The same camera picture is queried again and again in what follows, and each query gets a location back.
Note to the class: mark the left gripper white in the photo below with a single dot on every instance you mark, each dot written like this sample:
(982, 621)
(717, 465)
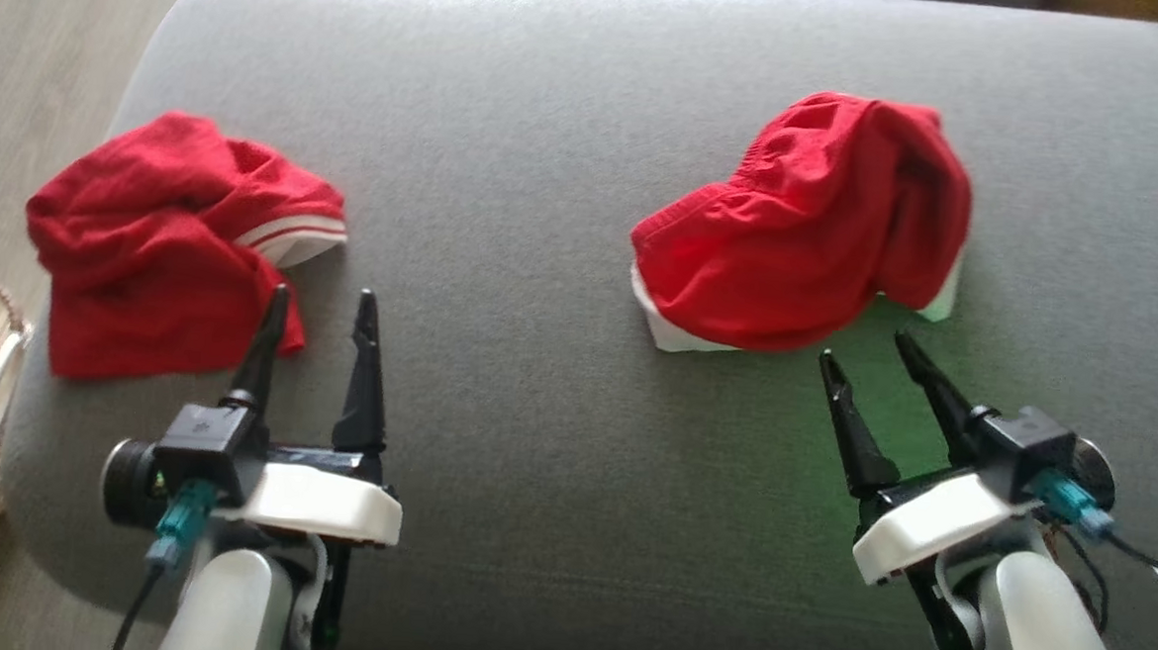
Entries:
(331, 510)

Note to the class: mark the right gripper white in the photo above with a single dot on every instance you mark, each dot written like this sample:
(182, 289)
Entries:
(935, 527)

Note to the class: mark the red basketball shorts white trim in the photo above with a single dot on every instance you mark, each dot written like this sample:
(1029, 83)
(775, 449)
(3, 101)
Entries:
(801, 247)

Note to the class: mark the red Bulls basketball jersey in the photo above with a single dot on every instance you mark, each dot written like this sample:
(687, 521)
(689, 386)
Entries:
(126, 272)

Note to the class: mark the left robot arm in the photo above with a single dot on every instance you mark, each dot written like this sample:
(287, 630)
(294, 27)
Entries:
(227, 604)

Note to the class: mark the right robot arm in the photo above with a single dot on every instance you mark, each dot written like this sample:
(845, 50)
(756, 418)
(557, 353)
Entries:
(1039, 627)

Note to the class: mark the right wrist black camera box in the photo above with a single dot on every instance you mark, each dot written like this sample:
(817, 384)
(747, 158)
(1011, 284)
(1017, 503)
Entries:
(1028, 448)

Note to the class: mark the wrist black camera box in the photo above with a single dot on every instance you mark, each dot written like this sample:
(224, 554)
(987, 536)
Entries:
(1028, 448)
(206, 439)

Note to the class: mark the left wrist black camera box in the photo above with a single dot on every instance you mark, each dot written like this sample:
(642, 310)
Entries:
(206, 439)

